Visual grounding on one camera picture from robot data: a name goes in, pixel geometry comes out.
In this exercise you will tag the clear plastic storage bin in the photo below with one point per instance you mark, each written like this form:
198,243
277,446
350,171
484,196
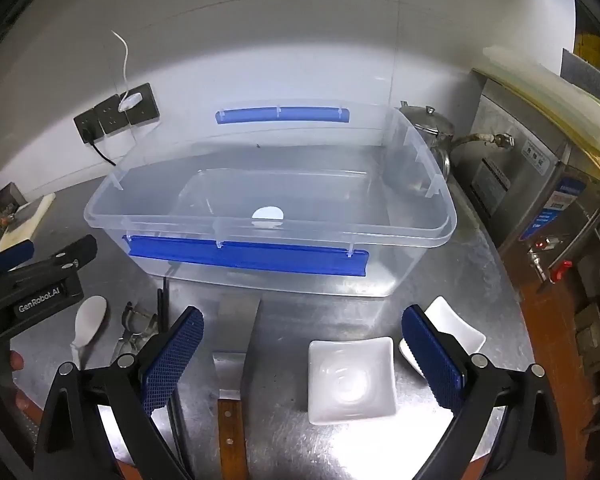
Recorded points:
338,199

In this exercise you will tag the steel scraper wooden handle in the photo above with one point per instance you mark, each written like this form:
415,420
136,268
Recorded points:
234,323

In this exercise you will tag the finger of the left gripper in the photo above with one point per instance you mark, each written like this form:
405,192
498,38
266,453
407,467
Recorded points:
16,254

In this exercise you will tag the white plastic rice spoon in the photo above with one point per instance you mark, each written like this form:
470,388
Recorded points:
89,318

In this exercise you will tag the white cutting board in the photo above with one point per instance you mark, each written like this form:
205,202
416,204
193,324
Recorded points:
26,221

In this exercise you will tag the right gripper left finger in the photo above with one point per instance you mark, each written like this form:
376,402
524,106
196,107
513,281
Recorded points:
72,441

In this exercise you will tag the black wall socket panel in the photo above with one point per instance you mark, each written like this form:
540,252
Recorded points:
104,118

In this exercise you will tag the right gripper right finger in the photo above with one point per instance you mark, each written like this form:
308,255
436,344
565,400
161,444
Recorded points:
528,444

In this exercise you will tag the black chopstick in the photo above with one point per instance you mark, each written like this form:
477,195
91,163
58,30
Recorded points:
162,312

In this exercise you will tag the steel kettle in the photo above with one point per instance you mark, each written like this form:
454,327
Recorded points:
435,129

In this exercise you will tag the person's left hand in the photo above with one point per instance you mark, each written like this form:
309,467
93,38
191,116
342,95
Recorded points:
12,393

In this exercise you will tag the white square dish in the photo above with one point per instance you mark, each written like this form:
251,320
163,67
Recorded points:
351,380
446,320

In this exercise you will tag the white charger plug with cable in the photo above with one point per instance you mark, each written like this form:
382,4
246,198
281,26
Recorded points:
129,99

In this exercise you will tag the stainless steel appliance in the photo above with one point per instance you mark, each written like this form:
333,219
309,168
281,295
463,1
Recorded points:
536,192

